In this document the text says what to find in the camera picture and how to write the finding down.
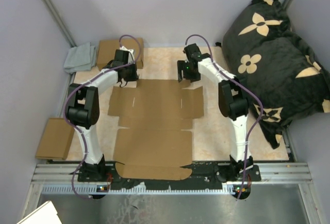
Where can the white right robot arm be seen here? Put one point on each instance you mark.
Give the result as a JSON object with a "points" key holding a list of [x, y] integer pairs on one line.
{"points": [[232, 101]]}

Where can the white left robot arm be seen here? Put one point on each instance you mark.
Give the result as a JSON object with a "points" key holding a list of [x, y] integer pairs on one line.
{"points": [[82, 110]]}

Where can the aluminium frame rail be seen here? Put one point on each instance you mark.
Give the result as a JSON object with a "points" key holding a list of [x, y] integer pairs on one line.
{"points": [[271, 192]]}

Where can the folded brown cardboard box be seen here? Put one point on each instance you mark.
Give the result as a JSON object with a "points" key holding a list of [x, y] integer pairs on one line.
{"points": [[107, 49]]}

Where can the white board corner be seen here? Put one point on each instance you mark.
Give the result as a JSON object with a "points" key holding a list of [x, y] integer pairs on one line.
{"points": [[45, 214]]}

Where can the grey folded cloth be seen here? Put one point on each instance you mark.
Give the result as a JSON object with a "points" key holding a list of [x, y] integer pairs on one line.
{"points": [[80, 58]]}

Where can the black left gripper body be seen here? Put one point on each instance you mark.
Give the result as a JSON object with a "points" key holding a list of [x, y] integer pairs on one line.
{"points": [[131, 75]]}

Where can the black floral pillow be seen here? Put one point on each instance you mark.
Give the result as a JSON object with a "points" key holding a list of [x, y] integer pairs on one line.
{"points": [[280, 68]]}

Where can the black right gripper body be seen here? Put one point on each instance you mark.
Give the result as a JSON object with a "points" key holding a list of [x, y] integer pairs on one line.
{"points": [[184, 67]]}

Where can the brown cardboard box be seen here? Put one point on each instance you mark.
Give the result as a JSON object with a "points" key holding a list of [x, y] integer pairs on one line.
{"points": [[155, 120], [107, 49]]}

